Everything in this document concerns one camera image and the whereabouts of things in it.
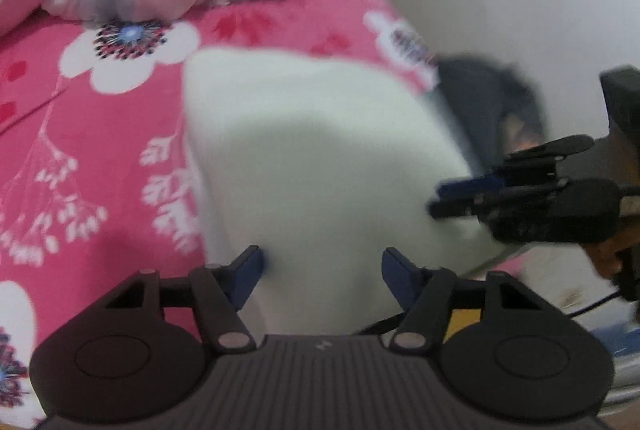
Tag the white knit sweater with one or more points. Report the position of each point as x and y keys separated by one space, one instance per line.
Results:
x=310 y=150

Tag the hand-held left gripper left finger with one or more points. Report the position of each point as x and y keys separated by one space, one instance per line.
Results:
x=247 y=277

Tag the dark cloth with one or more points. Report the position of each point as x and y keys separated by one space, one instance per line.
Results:
x=480 y=100

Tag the person's right hand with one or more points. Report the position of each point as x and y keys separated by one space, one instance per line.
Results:
x=605 y=257

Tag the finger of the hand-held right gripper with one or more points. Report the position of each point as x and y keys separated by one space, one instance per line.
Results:
x=475 y=186
x=465 y=207

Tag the pink floral bed sheet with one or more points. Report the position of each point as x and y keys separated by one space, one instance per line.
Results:
x=100 y=120

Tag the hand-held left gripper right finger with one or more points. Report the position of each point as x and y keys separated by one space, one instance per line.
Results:
x=397 y=277

